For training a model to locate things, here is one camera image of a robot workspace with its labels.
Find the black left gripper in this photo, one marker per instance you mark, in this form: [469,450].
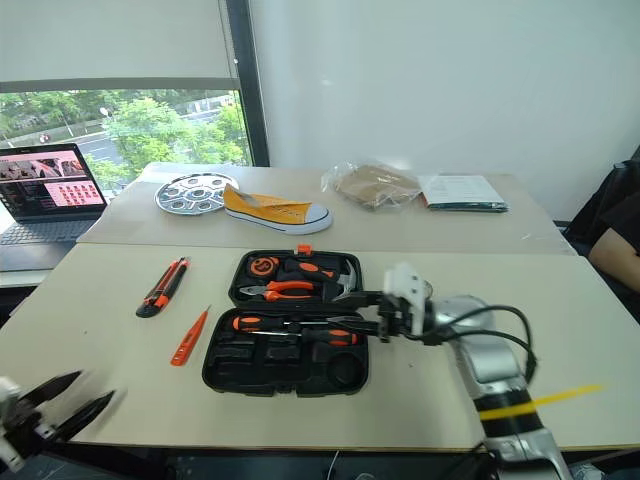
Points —
[26,425]

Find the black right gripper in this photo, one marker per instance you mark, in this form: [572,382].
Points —
[395,316]

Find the black plastic tool case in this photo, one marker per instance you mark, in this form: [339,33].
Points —
[260,367]

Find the orange voltage tester pen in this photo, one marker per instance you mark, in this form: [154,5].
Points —
[189,337]

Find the black orange utility knife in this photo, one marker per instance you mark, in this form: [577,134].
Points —
[162,290]

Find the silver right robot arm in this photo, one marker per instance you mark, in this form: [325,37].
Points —
[492,360]

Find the person's bare forearm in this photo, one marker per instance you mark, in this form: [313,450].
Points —
[617,255]

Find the orange black screwdriver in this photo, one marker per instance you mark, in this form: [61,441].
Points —
[330,337]
[255,323]

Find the orange black tape measure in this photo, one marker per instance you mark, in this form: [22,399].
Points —
[260,266]

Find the clear bag with brown contents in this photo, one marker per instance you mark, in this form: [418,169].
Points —
[372,190]

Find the white side desk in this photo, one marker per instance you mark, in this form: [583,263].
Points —
[20,279]

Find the yellow canvas sneaker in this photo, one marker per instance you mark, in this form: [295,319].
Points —
[277,212]

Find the white green booklet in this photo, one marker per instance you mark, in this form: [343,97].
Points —
[462,192]

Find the open laptop computer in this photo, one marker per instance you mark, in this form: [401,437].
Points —
[47,200]

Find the round metal steamer plate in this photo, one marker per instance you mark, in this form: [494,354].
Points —
[192,195]

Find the yellow tape tag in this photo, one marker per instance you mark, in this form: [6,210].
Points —
[565,395]

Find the person in black clothing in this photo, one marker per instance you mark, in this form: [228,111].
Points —
[617,200]

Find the white roller blind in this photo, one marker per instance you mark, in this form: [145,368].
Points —
[110,35]

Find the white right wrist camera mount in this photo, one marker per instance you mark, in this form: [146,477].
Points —
[407,285]

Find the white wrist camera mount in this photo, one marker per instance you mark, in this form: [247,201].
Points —
[6,392]
[407,285]

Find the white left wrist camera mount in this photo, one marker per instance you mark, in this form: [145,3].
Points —
[6,392]

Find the black window frame post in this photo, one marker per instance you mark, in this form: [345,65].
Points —
[247,75]

